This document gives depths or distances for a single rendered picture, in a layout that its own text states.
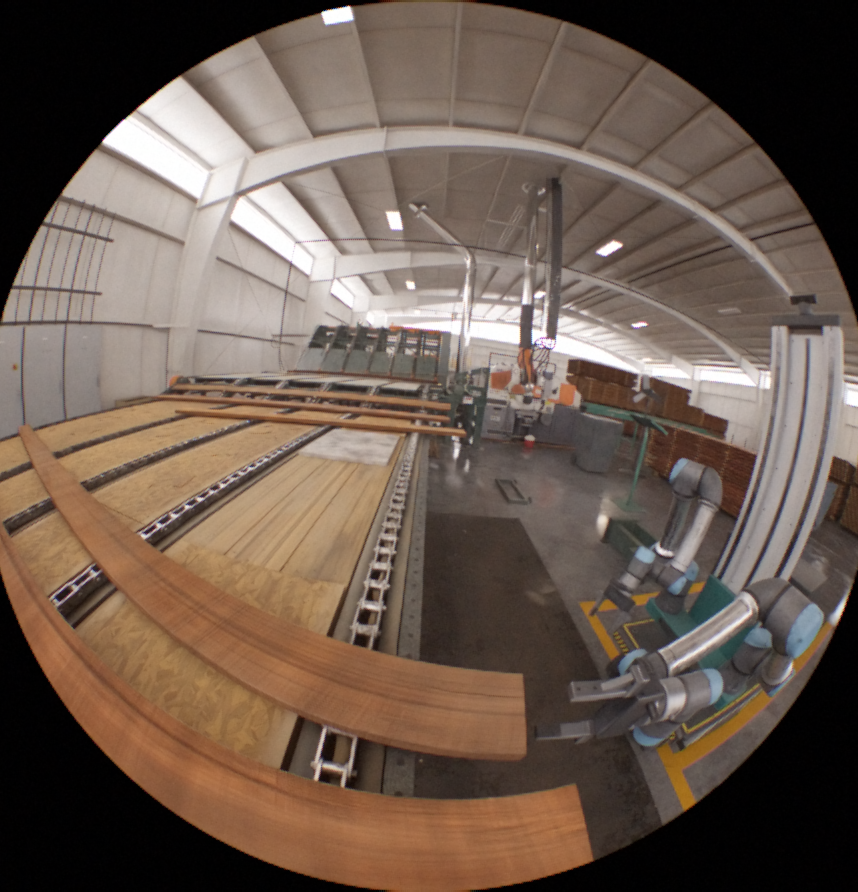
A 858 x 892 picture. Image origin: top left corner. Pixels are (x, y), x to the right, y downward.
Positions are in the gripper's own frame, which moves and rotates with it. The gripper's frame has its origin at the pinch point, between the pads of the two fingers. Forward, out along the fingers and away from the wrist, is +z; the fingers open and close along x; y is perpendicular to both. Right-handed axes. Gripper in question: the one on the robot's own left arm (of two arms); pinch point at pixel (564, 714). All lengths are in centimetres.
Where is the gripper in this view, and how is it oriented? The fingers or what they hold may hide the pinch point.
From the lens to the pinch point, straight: 50.1
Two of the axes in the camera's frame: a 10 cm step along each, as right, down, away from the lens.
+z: -9.8, -1.5, 1.3
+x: -1.1, 9.7, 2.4
